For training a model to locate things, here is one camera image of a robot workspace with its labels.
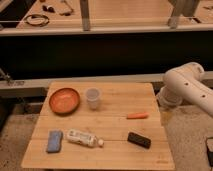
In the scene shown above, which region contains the orange bowl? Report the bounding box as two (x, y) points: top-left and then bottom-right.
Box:
(49, 88), (80, 115)

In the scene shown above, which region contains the metal clamp bracket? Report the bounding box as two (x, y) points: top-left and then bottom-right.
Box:
(0, 68), (24, 86)

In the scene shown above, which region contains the blue sponge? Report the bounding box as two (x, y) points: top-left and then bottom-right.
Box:
(46, 130), (63, 153)

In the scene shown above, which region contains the black rectangular block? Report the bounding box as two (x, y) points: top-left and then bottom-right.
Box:
(127, 132), (151, 149)

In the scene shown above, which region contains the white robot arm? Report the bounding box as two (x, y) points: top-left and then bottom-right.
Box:
(156, 62), (213, 117)

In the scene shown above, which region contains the small dark tool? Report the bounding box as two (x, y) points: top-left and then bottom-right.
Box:
(42, 5), (55, 13)

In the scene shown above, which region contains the grey metal leg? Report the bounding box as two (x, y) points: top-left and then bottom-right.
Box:
(167, 0), (200, 29)

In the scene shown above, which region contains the grey metal post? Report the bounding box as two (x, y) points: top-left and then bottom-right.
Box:
(80, 0), (90, 31)

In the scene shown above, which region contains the clear plastic cup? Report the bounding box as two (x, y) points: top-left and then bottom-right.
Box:
(85, 88), (101, 110)

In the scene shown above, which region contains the black coiled cable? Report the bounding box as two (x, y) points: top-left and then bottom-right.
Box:
(24, 13), (50, 27)

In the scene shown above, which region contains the dark cable piece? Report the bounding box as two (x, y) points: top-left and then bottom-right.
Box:
(59, 0), (75, 17)

